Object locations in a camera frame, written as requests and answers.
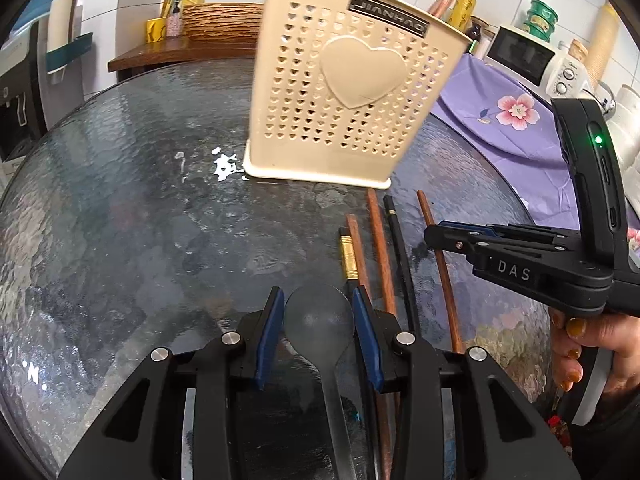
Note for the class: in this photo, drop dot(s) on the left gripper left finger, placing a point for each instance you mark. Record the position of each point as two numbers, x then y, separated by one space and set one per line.
138 433

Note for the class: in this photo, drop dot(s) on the white microwave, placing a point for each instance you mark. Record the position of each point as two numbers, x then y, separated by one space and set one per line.
544 70

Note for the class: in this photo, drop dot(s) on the yellow roll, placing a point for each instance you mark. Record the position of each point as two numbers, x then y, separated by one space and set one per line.
461 13

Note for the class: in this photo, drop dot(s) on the black chopstick gold band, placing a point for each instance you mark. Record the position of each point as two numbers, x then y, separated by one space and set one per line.
370 416

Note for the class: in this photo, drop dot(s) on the paper cup stack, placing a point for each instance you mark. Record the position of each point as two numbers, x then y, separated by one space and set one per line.
61 24

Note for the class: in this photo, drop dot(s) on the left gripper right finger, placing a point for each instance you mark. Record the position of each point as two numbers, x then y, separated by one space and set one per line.
498 433

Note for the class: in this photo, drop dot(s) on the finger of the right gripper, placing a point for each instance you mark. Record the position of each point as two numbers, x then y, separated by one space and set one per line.
467 229
519 243

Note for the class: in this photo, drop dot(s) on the woven basin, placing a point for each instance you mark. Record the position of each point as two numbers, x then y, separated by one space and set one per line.
226 22

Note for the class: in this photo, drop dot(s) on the water dispenser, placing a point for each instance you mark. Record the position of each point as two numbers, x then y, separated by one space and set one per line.
23 72

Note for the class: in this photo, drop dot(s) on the cream plastic utensil holder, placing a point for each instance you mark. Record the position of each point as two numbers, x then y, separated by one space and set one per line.
341 88

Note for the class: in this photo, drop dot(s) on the purple floral cloth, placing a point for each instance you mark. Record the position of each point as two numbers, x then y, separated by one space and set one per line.
515 131

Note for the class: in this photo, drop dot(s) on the steel spoon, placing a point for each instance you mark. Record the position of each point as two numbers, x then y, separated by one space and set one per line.
318 323

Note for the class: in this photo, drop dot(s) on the wooden side table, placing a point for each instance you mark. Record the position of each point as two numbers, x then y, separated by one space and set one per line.
174 51

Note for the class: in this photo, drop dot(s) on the right hand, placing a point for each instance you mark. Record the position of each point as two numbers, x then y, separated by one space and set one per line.
616 332

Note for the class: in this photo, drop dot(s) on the brown wooden chopstick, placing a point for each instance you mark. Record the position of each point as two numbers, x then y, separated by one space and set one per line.
360 259
447 292
389 404

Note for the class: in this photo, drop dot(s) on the black chopstick thin band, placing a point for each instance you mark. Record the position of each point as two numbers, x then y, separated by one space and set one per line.
403 265

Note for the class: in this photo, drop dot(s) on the round glass table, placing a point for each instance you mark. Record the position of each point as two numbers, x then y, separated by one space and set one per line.
133 226

